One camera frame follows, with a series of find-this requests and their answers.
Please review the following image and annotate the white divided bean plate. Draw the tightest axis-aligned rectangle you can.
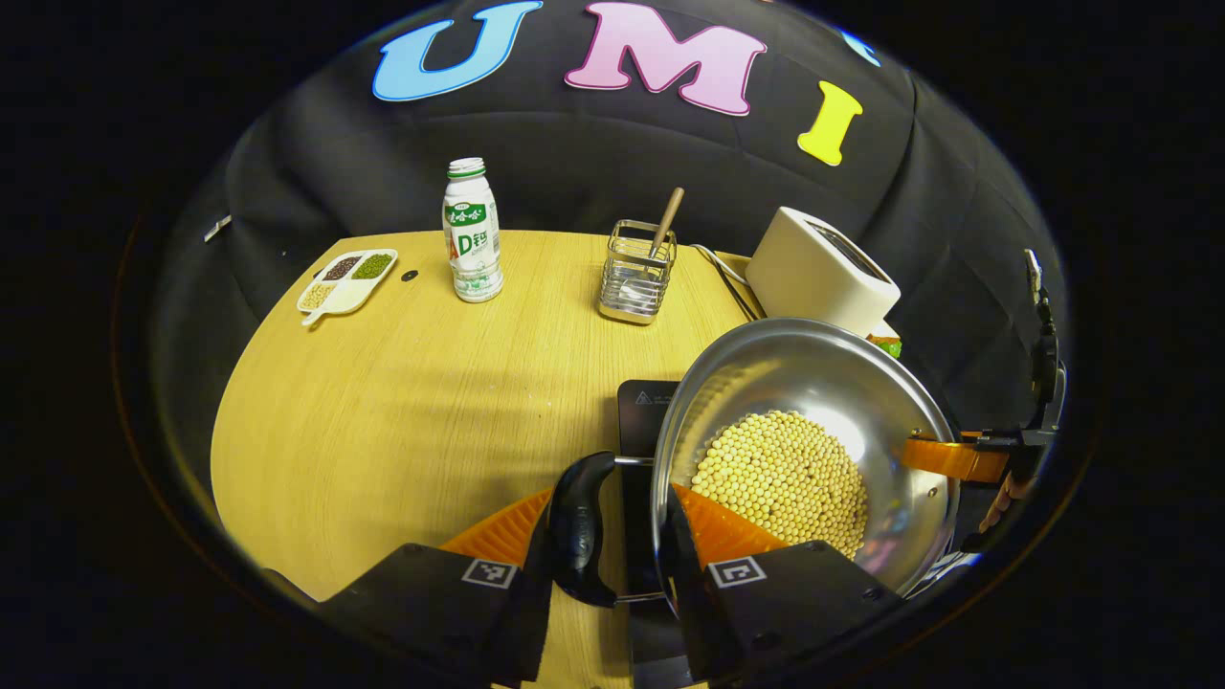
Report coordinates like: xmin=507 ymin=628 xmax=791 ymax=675
xmin=296 ymin=249 xmax=399 ymax=328

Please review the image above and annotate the wooden stick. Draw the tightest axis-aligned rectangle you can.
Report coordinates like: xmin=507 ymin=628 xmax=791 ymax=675
xmin=651 ymin=187 xmax=686 ymax=259

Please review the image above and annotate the white drink bottle green label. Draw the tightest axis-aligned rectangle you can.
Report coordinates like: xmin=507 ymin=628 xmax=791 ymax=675
xmin=441 ymin=157 xmax=504 ymax=304

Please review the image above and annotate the metal wire basket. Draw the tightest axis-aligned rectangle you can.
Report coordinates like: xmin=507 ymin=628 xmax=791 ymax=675
xmin=599 ymin=219 xmax=679 ymax=326

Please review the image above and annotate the white toaster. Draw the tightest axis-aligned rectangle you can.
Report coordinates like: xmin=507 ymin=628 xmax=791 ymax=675
xmin=745 ymin=206 xmax=902 ymax=338

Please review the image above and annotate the pile of yellow soybeans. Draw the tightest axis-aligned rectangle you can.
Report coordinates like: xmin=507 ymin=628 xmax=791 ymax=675
xmin=691 ymin=410 xmax=870 ymax=562

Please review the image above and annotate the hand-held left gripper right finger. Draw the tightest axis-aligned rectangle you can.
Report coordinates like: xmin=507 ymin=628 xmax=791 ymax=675
xmin=657 ymin=481 xmax=907 ymax=682

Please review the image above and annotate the black backdrop cloth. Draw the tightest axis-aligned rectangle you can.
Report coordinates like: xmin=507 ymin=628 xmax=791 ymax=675
xmin=144 ymin=0 xmax=1068 ymax=499

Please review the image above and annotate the steel pot with black handles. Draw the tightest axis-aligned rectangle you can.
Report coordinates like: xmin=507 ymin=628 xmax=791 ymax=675
xmin=547 ymin=318 xmax=961 ymax=610

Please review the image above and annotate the toaster power cable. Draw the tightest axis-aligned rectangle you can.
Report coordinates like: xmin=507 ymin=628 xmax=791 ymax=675
xmin=691 ymin=244 xmax=767 ymax=322

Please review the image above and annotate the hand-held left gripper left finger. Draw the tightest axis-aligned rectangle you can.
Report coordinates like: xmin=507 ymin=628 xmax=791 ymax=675
xmin=311 ymin=488 xmax=558 ymax=686

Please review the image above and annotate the black induction cooktop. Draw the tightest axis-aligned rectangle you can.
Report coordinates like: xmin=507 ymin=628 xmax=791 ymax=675
xmin=616 ymin=379 xmax=700 ymax=689

